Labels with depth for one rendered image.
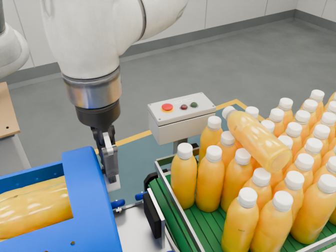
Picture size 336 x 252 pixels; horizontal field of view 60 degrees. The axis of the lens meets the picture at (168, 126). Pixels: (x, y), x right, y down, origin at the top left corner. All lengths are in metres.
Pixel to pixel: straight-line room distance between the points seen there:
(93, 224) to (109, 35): 0.31
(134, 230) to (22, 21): 2.85
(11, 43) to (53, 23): 0.76
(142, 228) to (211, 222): 0.20
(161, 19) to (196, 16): 3.72
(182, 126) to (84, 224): 0.50
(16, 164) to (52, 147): 1.34
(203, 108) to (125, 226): 0.42
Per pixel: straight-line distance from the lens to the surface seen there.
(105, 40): 0.42
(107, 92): 0.46
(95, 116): 0.49
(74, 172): 0.56
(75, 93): 0.46
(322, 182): 0.76
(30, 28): 3.44
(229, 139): 0.80
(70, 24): 0.40
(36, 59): 3.56
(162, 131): 0.90
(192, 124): 0.94
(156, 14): 0.49
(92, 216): 0.53
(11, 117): 1.17
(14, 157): 1.24
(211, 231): 0.87
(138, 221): 0.85
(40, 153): 2.57
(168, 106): 0.91
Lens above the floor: 1.63
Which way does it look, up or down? 38 degrees down
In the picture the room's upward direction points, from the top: straight up
